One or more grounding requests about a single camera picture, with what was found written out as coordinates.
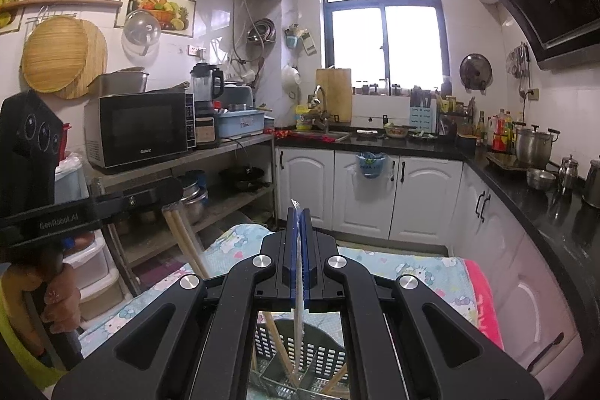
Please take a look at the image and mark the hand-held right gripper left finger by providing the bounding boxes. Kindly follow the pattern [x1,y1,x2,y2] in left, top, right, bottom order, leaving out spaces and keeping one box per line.
[51,211,302,400]

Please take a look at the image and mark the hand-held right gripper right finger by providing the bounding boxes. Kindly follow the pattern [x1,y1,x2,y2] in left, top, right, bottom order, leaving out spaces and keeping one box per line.
[302,211,547,400]

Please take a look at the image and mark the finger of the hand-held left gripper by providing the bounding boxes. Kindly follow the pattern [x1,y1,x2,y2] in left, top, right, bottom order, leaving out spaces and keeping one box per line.
[95,176,185,227]

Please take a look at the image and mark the green plastic utensil basket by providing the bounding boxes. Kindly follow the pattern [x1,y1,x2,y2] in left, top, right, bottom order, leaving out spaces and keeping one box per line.
[246,318,352,400]

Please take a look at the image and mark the cluster of hanging small utensils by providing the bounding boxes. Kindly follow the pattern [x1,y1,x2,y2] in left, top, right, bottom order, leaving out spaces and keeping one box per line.
[505,43,531,80]

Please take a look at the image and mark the person's left hand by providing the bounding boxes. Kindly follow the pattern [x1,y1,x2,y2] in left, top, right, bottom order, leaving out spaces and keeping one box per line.
[44,261,88,334]

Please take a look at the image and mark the steel pot with lid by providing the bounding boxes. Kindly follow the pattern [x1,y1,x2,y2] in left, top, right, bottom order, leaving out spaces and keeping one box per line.
[177,174,210,225]

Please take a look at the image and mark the red plastic basin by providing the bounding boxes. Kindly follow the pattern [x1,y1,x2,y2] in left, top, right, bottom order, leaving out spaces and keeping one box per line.
[60,122,72,162]

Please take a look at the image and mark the purple floor mat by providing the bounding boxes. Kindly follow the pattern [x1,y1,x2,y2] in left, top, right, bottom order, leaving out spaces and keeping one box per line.
[145,249,189,279]

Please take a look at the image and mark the black microwave oven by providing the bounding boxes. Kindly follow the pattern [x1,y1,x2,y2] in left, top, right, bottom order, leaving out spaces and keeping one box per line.
[84,91,196,175]

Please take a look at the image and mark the white kitchen cabinets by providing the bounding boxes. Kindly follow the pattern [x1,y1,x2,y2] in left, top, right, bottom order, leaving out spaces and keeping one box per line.
[274,145,590,383]

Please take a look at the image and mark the plastic drawer unit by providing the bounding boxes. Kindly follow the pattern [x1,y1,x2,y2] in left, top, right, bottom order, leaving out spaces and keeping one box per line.
[53,151,125,322]

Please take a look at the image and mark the black frying pan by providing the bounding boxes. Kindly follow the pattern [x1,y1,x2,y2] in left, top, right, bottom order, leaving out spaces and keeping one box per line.
[219,165,272,194]

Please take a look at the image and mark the metal shelf rack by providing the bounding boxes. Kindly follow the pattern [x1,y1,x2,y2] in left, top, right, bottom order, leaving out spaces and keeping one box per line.
[86,134,278,294]

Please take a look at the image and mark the blue hanging bin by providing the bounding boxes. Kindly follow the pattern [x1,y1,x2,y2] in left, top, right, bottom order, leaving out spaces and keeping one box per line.
[355,151,389,180]

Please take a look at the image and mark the black blender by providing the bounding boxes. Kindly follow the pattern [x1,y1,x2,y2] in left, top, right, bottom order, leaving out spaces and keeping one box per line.
[189,62,225,150]

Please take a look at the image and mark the steel container on microwave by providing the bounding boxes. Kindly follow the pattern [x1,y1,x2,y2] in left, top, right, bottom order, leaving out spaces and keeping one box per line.
[86,69,150,96]

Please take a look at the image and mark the light blue printed tablecloth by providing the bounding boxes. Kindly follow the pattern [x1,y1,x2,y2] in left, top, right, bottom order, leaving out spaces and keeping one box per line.
[77,223,475,400]

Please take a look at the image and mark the round bamboo board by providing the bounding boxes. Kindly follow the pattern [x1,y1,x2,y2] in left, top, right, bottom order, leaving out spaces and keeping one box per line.
[21,15,109,100]

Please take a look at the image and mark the light blue dish tray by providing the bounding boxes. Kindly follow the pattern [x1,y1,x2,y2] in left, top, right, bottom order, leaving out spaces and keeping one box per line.
[217,109,266,139]

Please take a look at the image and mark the yellow bottle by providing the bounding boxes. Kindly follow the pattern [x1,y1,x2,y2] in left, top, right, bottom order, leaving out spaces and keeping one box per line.
[295,104,314,132]

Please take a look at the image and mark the steel faucet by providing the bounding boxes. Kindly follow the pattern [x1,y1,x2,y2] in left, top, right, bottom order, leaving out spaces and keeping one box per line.
[311,84,332,132]

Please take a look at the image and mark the wooden cutting board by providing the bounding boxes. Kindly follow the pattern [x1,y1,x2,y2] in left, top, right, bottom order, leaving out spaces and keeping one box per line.
[314,67,354,124]

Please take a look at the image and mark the glass pot lid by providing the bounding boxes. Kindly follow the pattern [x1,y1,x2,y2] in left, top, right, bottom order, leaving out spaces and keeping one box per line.
[122,9,163,57]

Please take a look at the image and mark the white hanging colander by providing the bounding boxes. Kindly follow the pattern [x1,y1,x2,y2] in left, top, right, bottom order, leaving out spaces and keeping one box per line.
[280,64,301,103]

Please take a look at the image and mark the wooden rolling pin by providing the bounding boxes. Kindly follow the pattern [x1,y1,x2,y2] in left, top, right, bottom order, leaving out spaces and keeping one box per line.
[0,0,124,10]

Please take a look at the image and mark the light blue knife holder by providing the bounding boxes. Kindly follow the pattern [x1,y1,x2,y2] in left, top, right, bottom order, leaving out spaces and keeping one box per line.
[409,88,440,134]

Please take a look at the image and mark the pink cloth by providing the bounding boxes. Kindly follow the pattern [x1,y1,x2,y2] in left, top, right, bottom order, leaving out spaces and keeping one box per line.
[463,258,505,352]

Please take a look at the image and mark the hanging steel bowls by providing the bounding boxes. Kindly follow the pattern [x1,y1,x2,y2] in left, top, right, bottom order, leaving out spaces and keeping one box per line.
[246,18,277,45]

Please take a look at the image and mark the cluster of condiment bottles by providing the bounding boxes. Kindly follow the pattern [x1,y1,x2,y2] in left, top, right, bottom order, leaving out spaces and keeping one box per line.
[473,109,526,153]

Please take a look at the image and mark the black kitchen countertop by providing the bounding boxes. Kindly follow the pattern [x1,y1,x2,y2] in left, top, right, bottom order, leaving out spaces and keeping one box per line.
[274,126,600,335]

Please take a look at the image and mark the kitchen window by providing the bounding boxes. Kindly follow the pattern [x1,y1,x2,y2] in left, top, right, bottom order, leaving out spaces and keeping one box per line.
[319,0,446,96]

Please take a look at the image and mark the steel bowl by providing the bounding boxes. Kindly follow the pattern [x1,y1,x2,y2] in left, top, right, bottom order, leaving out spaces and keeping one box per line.
[525,168,558,191]

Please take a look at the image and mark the steel pot lid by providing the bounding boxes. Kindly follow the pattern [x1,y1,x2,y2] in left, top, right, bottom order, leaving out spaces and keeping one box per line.
[459,52,493,92]

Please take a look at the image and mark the large steel stockpot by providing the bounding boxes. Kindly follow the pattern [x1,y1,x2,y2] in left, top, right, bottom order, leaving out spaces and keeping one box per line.
[514,124,561,169]

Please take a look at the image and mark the small steel kettle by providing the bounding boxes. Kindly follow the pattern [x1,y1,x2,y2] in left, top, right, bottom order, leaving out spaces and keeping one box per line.
[557,154,580,195]

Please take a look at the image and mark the steel canister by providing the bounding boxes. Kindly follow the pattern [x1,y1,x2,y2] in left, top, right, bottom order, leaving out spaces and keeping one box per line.
[580,158,600,209]

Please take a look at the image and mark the fruit wall picture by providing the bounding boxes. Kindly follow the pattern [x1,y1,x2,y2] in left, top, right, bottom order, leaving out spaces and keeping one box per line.
[114,0,196,38]
[0,0,38,36]

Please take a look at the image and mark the teal wall holder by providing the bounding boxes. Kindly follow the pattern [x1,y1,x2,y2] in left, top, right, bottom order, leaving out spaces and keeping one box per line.
[285,24,320,57]

